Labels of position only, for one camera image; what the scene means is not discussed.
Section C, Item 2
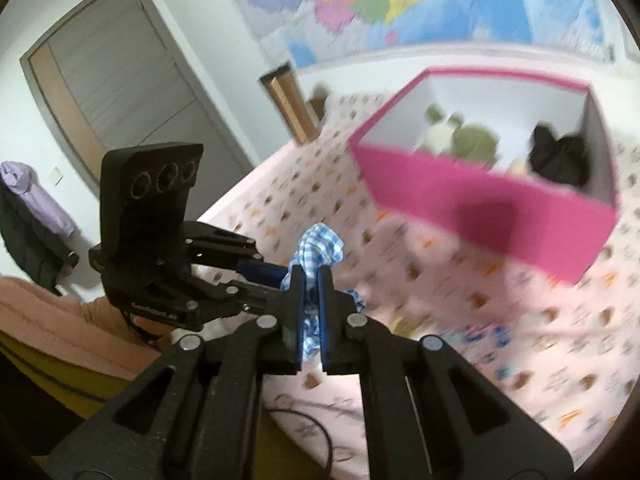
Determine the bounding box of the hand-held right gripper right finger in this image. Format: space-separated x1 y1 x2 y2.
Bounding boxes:
316 265 576 480

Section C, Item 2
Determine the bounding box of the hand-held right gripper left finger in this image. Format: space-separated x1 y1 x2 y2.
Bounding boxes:
47 265 308 480

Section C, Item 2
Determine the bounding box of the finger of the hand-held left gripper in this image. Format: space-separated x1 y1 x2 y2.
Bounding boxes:
182 220 287 287
190 281 291 324

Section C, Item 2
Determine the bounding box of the blue gingham cloth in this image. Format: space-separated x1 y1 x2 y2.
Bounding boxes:
280 223 366 357

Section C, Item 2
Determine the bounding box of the pink cardboard box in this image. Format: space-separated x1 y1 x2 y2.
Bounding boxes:
348 67 621 287

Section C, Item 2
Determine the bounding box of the green plush toy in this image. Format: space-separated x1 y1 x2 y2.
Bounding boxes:
417 104 502 167

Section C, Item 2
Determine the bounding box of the purple hanging jacket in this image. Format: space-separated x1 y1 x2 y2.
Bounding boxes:
0 161 77 239

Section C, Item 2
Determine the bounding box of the black hanging coat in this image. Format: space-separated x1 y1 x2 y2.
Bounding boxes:
0 185 81 295

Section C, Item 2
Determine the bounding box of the grey brown door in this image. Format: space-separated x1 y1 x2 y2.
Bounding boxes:
20 0 255 196

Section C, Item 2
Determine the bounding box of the floral tissue pack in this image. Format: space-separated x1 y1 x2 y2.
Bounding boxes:
460 325 517 382

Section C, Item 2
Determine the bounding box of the gold black tumbler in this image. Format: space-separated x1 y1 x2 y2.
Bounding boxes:
259 60 321 145

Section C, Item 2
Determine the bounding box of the olive yellow cloth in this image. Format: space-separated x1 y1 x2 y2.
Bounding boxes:
0 332 151 461

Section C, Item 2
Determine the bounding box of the black cable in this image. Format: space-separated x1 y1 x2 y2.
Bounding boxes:
265 407 334 480

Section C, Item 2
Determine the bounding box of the colourful wall map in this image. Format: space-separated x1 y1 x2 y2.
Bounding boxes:
210 0 614 69

